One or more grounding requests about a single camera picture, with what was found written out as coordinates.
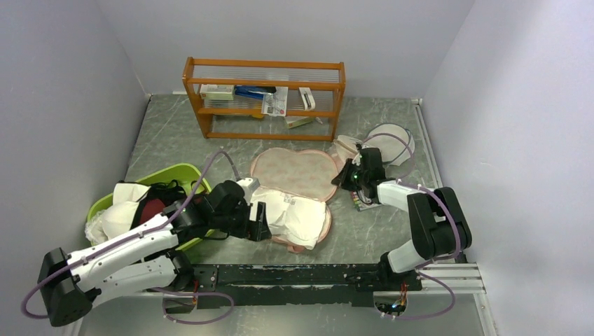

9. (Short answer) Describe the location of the flat round mesh bag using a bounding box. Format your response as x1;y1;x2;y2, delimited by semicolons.
364;123;415;166

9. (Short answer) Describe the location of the dark red bra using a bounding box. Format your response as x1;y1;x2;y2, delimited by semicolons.
137;197;205;226

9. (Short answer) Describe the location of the white cloth in basket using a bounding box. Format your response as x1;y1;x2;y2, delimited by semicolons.
84;182;150;245

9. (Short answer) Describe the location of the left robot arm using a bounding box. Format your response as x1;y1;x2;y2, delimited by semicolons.
36;178;272;327

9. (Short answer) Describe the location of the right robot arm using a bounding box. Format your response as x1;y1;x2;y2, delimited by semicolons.
331;148;472;290

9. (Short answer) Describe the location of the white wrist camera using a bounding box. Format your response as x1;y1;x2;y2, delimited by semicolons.
236;177;260;204
352;143;369;166

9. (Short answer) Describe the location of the white mesh laundry bag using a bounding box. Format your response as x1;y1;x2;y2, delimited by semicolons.
327;135;361;172

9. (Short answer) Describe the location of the white device on shelf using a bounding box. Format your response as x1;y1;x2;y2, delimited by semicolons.
298;87;316;111

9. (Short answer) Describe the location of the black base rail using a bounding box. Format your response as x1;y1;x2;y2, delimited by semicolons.
166;262;422;309

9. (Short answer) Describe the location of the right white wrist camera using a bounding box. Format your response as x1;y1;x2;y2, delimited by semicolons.
352;143;369;166

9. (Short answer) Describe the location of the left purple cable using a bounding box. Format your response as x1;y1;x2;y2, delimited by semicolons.
20;149;242;320

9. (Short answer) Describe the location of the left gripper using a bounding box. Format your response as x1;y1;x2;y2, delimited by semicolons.
212;198;272;240

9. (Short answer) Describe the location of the orange wooden shelf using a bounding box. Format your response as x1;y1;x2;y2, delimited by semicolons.
182;57;346;141

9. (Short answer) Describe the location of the blue item on shelf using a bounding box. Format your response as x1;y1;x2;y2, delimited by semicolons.
234;85;277;100

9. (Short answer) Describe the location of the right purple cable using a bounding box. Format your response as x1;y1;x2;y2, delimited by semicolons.
357;132;462;270

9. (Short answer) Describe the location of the purple cable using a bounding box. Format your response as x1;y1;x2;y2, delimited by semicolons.
357;132;462;270
20;149;242;320

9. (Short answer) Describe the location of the floral pink laundry bag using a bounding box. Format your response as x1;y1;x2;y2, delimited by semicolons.
250;148;338;253

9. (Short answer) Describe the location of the green plastic basket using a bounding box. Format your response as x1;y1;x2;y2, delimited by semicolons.
86;163;219;253

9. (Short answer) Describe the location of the white box on shelf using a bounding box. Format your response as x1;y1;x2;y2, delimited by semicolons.
198;84;235;101

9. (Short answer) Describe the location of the paper leaflet on shelf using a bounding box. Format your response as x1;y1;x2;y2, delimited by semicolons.
261;87;289;117

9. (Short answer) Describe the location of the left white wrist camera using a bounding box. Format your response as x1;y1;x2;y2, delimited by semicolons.
236;177;260;204

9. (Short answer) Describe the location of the black bra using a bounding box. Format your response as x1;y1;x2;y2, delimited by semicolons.
144;179;188;207

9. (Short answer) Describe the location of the pack of coloured markers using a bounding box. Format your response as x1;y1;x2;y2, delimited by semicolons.
350;192;380;212

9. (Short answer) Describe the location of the box on lower shelf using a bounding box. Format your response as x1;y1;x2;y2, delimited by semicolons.
284;116;316;130

